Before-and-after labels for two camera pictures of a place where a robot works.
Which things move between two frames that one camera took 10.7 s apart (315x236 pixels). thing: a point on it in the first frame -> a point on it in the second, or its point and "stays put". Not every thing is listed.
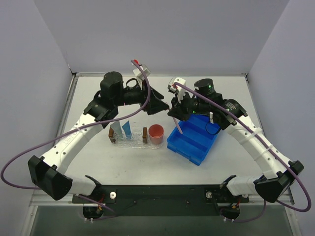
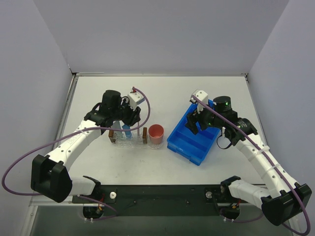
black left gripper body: (147, 100) -> (133, 116)
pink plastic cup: (156, 132) stays put
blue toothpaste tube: (126, 128) stays put
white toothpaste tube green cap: (116, 127) stays put
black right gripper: (184, 105) -> (195, 118)
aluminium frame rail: (44, 200) stays put
